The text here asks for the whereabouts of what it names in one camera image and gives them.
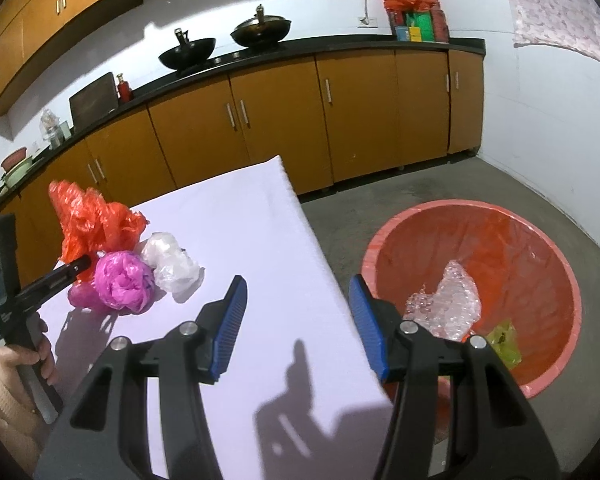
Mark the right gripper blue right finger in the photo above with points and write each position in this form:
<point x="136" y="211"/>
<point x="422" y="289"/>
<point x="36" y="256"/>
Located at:
<point x="368" y="317"/>

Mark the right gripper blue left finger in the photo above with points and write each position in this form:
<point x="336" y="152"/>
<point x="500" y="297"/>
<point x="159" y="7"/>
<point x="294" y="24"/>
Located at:
<point x="224" y="339"/>

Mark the bubble wrap sheet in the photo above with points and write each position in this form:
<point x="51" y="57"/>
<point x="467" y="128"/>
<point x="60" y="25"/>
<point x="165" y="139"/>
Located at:
<point x="451" y="310"/>

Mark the magenta plastic bag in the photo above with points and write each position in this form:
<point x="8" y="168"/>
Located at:
<point x="122" y="283"/>

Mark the orange plastic bag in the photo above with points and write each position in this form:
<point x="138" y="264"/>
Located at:
<point x="91" y="225"/>

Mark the green plastic bag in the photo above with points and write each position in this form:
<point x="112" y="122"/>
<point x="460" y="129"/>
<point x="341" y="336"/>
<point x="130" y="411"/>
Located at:
<point x="503" y="340"/>

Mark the red plastic trash basket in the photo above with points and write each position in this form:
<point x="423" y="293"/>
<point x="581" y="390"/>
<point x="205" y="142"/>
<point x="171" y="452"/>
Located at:
<point x="521" y="275"/>

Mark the person left hand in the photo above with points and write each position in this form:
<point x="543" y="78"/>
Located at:
<point x="13" y="356"/>

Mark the clear crumpled plastic bag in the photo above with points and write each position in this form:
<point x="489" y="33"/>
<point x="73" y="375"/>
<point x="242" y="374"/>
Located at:
<point x="174" y="271"/>

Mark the white tablecloth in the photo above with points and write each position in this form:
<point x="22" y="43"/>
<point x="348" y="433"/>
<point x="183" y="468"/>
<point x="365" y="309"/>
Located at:
<point x="260" y="376"/>

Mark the glass jar on counter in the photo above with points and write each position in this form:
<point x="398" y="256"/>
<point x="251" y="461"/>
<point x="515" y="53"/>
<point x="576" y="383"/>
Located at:
<point x="54" y="131"/>

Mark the lower wooden cabinets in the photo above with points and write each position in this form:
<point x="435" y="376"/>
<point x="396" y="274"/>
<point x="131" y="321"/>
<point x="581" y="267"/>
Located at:
<point x="330" y="117"/>

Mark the dark cutting board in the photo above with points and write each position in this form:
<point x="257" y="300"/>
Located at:
<point x="95" y="101"/>

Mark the red bottle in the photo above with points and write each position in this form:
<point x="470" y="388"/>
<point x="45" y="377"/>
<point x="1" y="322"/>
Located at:
<point x="124" y="90"/>

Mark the black wok left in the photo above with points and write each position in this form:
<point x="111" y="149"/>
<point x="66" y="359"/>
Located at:
<point x="188" y="53"/>

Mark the black wok with lid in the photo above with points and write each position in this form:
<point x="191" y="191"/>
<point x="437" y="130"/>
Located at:
<point x="262" y="30"/>

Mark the colourful boxes on counter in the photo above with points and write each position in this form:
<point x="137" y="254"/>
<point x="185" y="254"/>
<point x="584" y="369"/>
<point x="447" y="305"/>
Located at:
<point x="419" y="26"/>

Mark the red bag on boxes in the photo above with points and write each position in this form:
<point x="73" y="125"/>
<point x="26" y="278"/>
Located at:
<point x="410" y="5"/>

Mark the pink floral curtain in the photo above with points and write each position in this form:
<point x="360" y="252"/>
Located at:
<point x="572" y="25"/>

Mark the wall power socket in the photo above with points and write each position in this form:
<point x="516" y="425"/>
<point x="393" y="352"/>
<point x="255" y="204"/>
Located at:
<point x="367" y="22"/>

